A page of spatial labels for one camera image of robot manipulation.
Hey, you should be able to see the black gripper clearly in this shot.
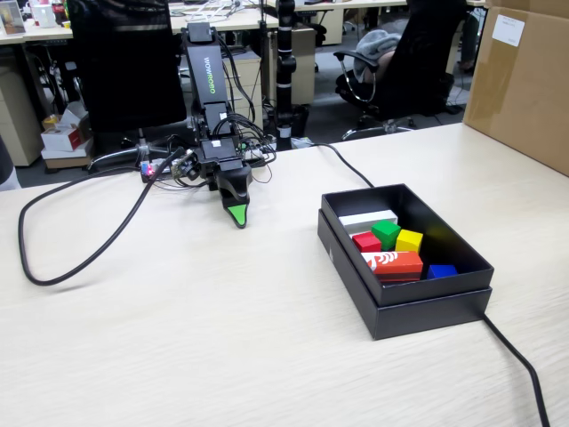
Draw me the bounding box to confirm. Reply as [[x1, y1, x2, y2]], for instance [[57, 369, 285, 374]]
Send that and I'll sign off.
[[197, 137, 254, 230]]

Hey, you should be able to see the red wooden cube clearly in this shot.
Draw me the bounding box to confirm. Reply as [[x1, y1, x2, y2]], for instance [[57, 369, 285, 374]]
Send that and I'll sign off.
[[352, 231, 383, 254]]

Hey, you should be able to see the green wooden cube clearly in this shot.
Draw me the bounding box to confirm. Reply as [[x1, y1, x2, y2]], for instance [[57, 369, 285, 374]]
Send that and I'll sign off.
[[371, 220, 402, 251]]

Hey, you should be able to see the yellow wooden cube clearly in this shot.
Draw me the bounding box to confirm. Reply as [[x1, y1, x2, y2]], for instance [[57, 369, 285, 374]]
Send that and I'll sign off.
[[395, 229, 424, 254]]

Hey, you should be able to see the white rectangular box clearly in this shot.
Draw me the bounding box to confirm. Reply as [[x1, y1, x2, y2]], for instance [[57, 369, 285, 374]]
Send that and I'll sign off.
[[339, 209, 399, 235]]

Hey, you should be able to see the white box with red side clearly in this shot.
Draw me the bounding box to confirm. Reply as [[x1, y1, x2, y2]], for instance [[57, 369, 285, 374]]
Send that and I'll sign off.
[[41, 124, 92, 153]]

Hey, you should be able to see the black cardboard box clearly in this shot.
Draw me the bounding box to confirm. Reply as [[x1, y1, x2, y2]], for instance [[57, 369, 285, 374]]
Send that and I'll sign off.
[[320, 182, 496, 308]]

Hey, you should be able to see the black open box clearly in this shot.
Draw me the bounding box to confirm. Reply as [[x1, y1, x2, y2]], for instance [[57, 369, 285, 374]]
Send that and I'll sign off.
[[317, 208, 493, 342]]

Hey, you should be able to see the large labelled cardboard box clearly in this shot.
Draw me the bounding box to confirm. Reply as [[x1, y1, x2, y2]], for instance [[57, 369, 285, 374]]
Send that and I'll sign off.
[[461, 0, 569, 177]]

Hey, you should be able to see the robot controller board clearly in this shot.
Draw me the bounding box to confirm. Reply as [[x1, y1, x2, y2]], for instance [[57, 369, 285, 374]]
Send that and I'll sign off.
[[140, 159, 179, 181]]

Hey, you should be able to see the beige drawer cabinet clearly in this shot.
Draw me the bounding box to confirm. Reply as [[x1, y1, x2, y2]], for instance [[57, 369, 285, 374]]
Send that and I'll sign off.
[[221, 55, 264, 130], [0, 66, 45, 168]]

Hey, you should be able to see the black pole with white rings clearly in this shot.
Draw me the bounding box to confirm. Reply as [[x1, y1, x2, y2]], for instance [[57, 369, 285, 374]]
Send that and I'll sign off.
[[275, 0, 298, 140]]

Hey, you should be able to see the red white printed carton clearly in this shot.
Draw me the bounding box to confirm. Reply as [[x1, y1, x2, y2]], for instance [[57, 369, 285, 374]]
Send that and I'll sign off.
[[360, 250, 424, 284]]

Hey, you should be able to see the black mesh office chair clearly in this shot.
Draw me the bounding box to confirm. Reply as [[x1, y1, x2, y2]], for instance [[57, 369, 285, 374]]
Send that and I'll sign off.
[[65, 0, 196, 173]]

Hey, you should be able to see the grey cloth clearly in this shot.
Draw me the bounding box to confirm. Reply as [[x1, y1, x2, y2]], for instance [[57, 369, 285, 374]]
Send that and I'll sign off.
[[355, 28, 404, 85]]

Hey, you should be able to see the blue wooden cube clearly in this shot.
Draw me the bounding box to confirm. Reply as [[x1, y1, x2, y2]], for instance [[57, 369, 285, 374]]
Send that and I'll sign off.
[[426, 264, 459, 280]]

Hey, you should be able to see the light wood office desk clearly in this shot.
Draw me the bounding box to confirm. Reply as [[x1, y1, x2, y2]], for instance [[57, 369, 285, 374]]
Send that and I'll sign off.
[[0, 6, 279, 45], [266, 0, 410, 12]]

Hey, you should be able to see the black chair with chrome arms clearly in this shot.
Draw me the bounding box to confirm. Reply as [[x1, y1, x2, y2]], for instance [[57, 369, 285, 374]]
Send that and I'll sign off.
[[333, 0, 461, 141]]

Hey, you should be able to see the white cup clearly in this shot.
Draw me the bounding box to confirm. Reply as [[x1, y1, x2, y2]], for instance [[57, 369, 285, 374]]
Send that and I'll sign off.
[[33, 4, 55, 28]]

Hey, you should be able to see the thick black camera cable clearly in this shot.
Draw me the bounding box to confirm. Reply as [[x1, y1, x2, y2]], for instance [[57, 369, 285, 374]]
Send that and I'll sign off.
[[17, 149, 188, 286]]

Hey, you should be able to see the small photo frame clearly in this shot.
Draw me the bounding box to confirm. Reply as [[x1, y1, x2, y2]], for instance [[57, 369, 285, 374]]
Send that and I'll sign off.
[[0, 0, 27, 36]]

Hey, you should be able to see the black power cable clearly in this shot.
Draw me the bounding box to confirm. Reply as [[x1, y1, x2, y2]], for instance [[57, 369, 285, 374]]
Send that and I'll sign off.
[[306, 141, 552, 427]]

